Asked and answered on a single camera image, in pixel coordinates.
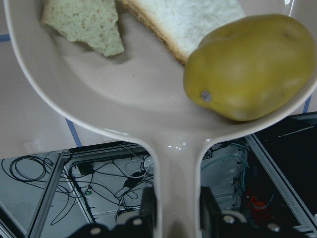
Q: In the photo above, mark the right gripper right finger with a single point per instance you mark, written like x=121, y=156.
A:
x=209, y=212

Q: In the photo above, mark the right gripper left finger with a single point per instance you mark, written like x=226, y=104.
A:
x=148, y=209

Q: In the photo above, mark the beige plastic dustpan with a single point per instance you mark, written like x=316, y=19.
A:
x=137, y=97

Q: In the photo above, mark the yellow lemon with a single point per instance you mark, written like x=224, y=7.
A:
x=251, y=67

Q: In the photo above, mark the bread slice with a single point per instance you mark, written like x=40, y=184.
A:
x=181, y=24

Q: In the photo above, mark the small brown cracker piece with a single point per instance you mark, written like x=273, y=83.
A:
x=93, y=22

